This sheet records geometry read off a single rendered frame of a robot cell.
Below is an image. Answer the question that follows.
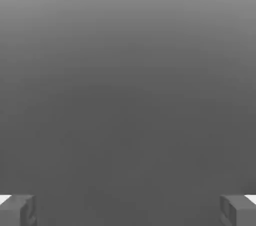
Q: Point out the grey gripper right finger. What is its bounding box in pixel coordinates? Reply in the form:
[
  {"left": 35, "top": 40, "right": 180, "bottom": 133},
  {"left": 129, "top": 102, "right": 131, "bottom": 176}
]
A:
[{"left": 219, "top": 194, "right": 256, "bottom": 226}]

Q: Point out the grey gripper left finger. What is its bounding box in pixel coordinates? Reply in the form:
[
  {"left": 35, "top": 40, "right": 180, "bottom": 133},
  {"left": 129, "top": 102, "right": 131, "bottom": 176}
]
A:
[{"left": 0, "top": 194, "right": 38, "bottom": 226}]

